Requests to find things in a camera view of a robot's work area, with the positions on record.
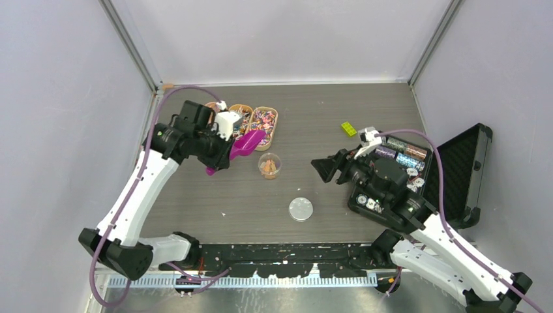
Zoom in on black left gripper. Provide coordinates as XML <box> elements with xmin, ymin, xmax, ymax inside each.
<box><xmin>195</xmin><ymin>125</ymin><xmax>236</xmax><ymax>170</ymax></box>

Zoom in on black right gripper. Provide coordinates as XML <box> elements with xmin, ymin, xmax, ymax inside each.
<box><xmin>310</xmin><ymin>143</ymin><xmax>386</xmax><ymax>204</ymax></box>

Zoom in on magenta plastic scoop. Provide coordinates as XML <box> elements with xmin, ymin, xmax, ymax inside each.
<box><xmin>198</xmin><ymin>130</ymin><xmax>264</xmax><ymax>175</ymax></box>

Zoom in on clear plastic jar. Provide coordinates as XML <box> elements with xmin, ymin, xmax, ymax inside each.
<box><xmin>258</xmin><ymin>153</ymin><xmax>282</xmax><ymax>179</ymax></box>

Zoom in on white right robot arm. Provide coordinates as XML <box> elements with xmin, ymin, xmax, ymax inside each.
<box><xmin>311</xmin><ymin>149</ymin><xmax>532</xmax><ymax>312</ymax></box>

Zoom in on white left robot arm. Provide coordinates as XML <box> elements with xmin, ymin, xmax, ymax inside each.
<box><xmin>78</xmin><ymin>100</ymin><xmax>241</xmax><ymax>281</ymax></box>

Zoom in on pink oval candy tray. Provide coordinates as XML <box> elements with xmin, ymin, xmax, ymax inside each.
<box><xmin>205</xmin><ymin>102</ymin><xmax>220</xmax><ymax>113</ymax></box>

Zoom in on yellow-green toy brick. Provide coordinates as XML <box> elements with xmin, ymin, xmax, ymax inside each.
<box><xmin>340</xmin><ymin>122</ymin><xmax>357</xmax><ymax>137</ymax></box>

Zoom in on yellow tray with ball lollipops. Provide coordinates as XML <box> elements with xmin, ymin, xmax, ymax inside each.
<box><xmin>229</xmin><ymin>104</ymin><xmax>254</xmax><ymax>136</ymax></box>

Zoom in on clear round jar lid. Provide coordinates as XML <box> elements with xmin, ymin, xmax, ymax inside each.
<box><xmin>288</xmin><ymin>197</ymin><xmax>314</xmax><ymax>222</ymax></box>

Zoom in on tan tray with swirl lollipops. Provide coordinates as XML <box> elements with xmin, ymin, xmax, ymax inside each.
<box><xmin>247</xmin><ymin>106</ymin><xmax>278</xmax><ymax>151</ymax></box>

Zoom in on black poker chip case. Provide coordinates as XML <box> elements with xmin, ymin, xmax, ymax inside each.
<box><xmin>348</xmin><ymin>123</ymin><xmax>492</xmax><ymax>234</ymax></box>

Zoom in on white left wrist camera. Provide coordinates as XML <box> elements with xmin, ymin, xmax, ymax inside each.
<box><xmin>214</xmin><ymin>100</ymin><xmax>243</xmax><ymax>141</ymax></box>

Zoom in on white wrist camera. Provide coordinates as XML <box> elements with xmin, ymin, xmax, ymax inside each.
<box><xmin>214</xmin><ymin>100</ymin><xmax>243</xmax><ymax>141</ymax></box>
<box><xmin>353</xmin><ymin>127</ymin><xmax>383</xmax><ymax>160</ymax></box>

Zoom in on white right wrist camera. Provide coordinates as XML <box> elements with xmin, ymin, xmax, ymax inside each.
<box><xmin>353</xmin><ymin>127</ymin><xmax>383</xmax><ymax>160</ymax></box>

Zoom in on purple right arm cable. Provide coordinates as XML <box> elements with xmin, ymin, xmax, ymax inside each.
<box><xmin>376</xmin><ymin>128</ymin><xmax>546</xmax><ymax>313</ymax></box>

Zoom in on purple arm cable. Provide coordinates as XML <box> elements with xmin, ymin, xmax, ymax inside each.
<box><xmin>376</xmin><ymin>128</ymin><xmax>546</xmax><ymax>313</ymax></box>
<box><xmin>88</xmin><ymin>85</ymin><xmax>232</xmax><ymax>308</ymax></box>

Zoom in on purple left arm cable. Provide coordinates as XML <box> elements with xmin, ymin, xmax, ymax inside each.
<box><xmin>88</xmin><ymin>85</ymin><xmax>232</xmax><ymax>308</ymax></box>

